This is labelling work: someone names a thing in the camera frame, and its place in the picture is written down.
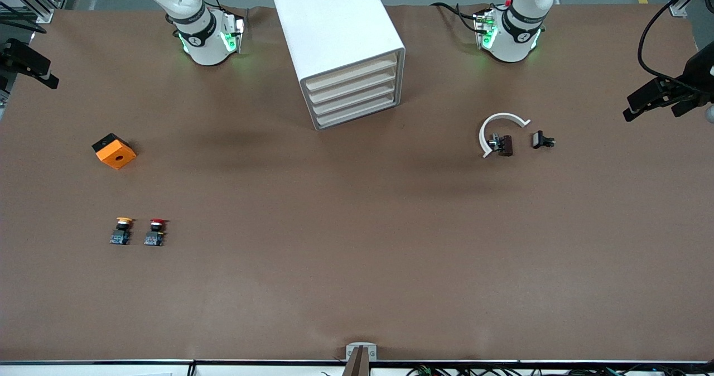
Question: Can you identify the orange black button box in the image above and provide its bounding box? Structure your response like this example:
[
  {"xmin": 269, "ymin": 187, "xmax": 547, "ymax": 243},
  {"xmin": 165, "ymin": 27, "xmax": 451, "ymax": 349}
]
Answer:
[{"xmin": 91, "ymin": 133, "xmax": 137, "ymax": 170}]

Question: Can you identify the dark brown contact block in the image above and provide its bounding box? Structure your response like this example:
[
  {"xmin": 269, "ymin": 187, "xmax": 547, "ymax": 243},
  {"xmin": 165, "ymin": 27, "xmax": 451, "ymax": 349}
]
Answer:
[{"xmin": 488, "ymin": 133, "xmax": 514, "ymax": 157}]

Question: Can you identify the brown table cover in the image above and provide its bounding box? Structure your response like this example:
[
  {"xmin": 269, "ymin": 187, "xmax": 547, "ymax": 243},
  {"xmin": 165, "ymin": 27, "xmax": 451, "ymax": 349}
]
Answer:
[{"xmin": 0, "ymin": 2, "xmax": 714, "ymax": 363}]

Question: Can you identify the white curved plastic ring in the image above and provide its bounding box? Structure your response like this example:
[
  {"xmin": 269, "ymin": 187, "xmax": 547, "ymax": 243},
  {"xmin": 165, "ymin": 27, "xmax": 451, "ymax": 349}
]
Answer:
[{"xmin": 479, "ymin": 112, "xmax": 532, "ymax": 159}]

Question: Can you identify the yellow push button switch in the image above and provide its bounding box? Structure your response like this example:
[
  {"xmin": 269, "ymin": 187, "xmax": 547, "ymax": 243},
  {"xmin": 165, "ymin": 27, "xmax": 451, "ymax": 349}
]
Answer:
[{"xmin": 109, "ymin": 216, "xmax": 134, "ymax": 246}]

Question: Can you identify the red push button switch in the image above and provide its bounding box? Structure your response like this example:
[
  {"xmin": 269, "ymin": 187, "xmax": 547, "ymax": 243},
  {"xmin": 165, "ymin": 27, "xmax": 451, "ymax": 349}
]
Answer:
[{"xmin": 143, "ymin": 218, "xmax": 168, "ymax": 247}]

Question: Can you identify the black cable bundle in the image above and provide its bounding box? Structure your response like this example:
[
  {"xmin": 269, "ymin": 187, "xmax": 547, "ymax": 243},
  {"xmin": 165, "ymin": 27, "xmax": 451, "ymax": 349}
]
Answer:
[{"xmin": 407, "ymin": 365, "xmax": 714, "ymax": 376}]

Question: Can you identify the white table edge rail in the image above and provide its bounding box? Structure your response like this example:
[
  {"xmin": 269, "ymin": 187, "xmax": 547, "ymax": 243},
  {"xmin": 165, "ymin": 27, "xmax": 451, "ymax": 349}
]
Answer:
[{"xmin": 0, "ymin": 358, "xmax": 714, "ymax": 376}]

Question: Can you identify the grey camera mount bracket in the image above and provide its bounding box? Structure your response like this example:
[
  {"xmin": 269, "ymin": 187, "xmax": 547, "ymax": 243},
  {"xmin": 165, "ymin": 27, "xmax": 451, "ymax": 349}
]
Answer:
[{"xmin": 341, "ymin": 343, "xmax": 378, "ymax": 376}]

